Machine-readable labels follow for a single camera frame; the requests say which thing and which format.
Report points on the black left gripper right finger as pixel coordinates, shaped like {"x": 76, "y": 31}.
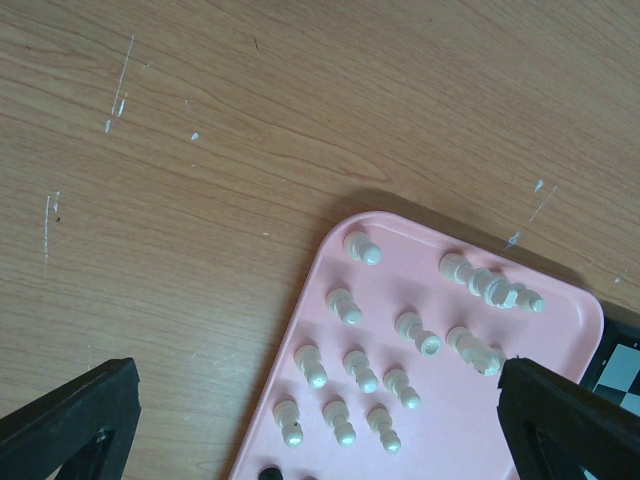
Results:
{"x": 556, "y": 429}

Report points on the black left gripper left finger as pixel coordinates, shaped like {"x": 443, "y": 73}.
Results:
{"x": 84, "y": 429}

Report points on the white chess queen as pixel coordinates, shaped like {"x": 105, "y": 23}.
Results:
{"x": 524, "y": 298}

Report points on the white chess king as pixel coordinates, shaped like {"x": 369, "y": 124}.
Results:
{"x": 492, "y": 287}

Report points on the white chess knight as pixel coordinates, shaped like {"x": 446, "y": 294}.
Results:
{"x": 484, "y": 359}

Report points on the white chess rook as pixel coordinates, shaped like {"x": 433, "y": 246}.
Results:
{"x": 409, "y": 326}

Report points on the black chess piece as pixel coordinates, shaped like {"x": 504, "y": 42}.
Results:
{"x": 270, "y": 473}

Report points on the black grey chessboard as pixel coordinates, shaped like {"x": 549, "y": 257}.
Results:
{"x": 613, "y": 372}

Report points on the pink plastic tray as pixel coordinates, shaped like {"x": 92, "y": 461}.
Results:
{"x": 390, "y": 364}

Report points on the white corner pawn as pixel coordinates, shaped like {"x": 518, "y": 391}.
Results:
{"x": 359, "y": 246}

